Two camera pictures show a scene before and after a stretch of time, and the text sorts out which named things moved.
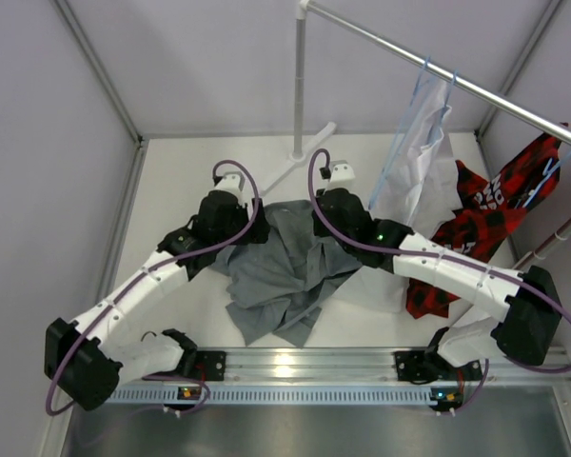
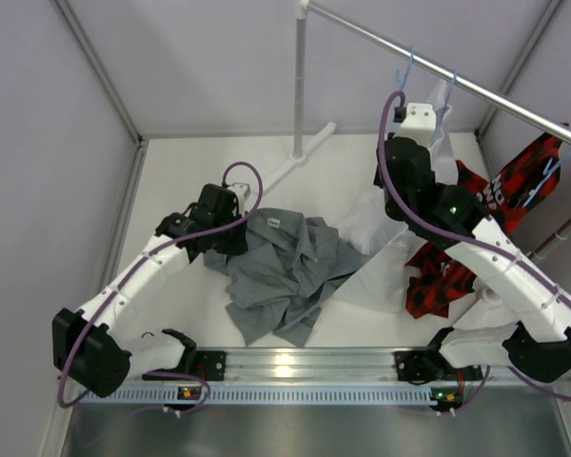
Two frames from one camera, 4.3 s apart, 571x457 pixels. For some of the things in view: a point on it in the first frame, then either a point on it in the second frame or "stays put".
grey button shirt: (283, 280) stays put
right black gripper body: (321, 230) → (393, 208)
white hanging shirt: (423, 182) stays put
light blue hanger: (400, 129) → (398, 73)
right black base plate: (416, 367) stays put
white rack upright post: (299, 105) stays put
